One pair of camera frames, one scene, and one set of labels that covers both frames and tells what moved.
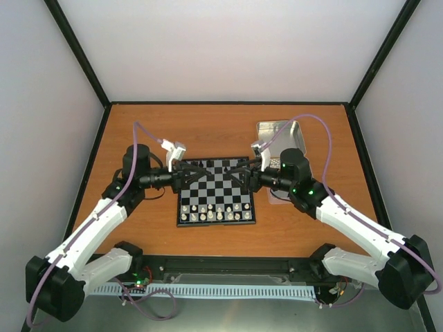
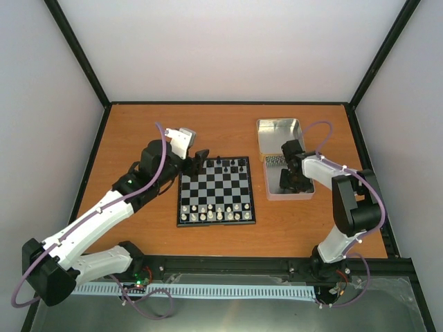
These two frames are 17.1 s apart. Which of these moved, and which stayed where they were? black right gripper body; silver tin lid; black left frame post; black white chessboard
Moved: black right gripper body
Stayed: black white chessboard; black left frame post; silver tin lid
